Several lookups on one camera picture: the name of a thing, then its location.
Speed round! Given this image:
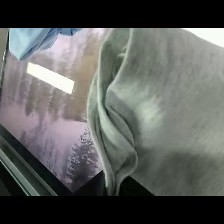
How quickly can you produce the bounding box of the light blue garment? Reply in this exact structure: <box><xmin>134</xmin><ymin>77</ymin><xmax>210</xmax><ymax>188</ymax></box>
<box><xmin>8</xmin><ymin>28</ymin><xmax>83</xmax><ymax>62</ymax></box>

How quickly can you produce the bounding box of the grey T-shirt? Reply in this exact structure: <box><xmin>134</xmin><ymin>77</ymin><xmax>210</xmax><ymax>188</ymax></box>
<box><xmin>87</xmin><ymin>28</ymin><xmax>224</xmax><ymax>197</ymax></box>

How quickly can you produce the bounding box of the silver frame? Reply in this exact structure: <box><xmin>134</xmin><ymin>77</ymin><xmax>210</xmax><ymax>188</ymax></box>
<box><xmin>0</xmin><ymin>134</ymin><xmax>58</xmax><ymax>197</ymax></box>

